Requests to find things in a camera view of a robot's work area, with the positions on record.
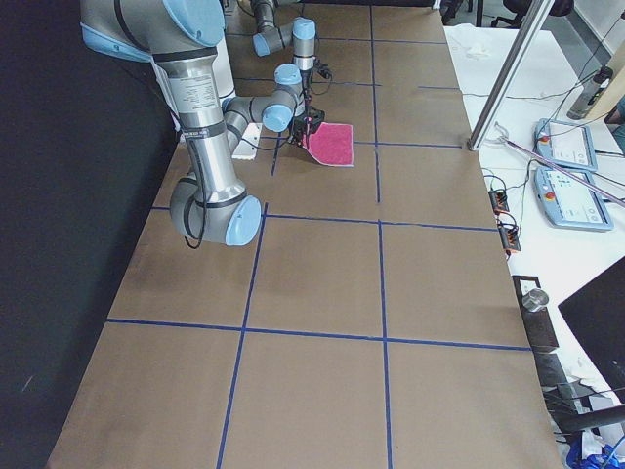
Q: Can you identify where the black monitor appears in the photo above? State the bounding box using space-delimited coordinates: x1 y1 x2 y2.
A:
559 258 624 402

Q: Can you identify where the grabber stick with claw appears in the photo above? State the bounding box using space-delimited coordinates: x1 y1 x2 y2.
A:
494 122 624 207

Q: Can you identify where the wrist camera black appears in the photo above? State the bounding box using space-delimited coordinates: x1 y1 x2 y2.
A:
313 59 333 81
307 107 325 133

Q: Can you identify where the orange connector box near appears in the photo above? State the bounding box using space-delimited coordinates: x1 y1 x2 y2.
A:
497 222 521 255

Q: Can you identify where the metal cup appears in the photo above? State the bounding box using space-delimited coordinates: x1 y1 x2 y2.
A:
521 288 550 313

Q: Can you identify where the black office chair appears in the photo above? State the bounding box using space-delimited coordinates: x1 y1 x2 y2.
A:
490 0 574 29

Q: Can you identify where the far teach pendant blue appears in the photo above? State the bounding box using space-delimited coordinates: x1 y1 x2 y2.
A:
534 118 598 172

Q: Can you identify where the white pillar mount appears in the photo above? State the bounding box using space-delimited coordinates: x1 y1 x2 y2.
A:
212 39 263 160

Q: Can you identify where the orange connector box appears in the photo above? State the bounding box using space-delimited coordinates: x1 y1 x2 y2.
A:
488 189 510 215
497 222 521 255

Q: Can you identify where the dark water bottle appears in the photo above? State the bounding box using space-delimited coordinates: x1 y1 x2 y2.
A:
566 65 613 120

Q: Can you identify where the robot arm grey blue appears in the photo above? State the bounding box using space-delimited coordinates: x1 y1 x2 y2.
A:
250 0 316 77
80 1 316 246

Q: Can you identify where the teach pendant blue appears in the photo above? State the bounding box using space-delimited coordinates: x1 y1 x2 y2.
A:
533 166 614 232
534 118 598 172

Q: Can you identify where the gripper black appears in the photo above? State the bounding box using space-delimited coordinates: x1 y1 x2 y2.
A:
290 116 310 147

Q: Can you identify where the pink towel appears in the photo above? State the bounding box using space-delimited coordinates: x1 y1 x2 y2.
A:
304 122 354 167

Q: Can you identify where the orange connector box far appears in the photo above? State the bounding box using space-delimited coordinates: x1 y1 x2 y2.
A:
488 189 510 215

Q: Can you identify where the near teach pendant blue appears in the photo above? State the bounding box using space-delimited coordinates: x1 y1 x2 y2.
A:
533 166 614 232

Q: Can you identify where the aluminium frame post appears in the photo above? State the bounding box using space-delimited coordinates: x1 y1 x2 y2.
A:
467 0 555 151

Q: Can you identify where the crumpled white tissue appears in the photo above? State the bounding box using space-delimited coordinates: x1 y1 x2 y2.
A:
465 42 492 60

